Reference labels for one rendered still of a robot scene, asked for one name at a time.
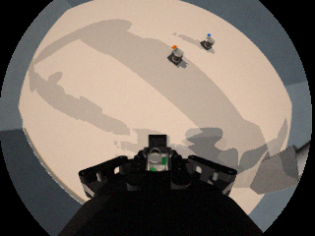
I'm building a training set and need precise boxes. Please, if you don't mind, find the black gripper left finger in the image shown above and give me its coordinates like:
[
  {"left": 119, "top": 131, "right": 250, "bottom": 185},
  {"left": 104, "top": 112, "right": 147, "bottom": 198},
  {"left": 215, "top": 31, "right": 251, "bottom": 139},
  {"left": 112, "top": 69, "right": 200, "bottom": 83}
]
[{"left": 78, "top": 147, "right": 148, "bottom": 199}]

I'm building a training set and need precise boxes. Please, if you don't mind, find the black rack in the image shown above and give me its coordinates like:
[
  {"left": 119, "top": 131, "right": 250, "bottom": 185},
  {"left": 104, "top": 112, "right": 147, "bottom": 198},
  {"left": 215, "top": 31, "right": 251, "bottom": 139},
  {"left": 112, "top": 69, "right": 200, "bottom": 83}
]
[{"left": 149, "top": 135, "right": 167, "bottom": 146}]

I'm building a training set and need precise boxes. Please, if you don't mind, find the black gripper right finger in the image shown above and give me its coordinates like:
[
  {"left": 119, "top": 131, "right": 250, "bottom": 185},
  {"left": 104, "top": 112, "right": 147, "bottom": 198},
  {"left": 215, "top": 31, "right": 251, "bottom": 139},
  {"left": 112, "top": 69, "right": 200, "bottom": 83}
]
[{"left": 166, "top": 147, "right": 237, "bottom": 196}]

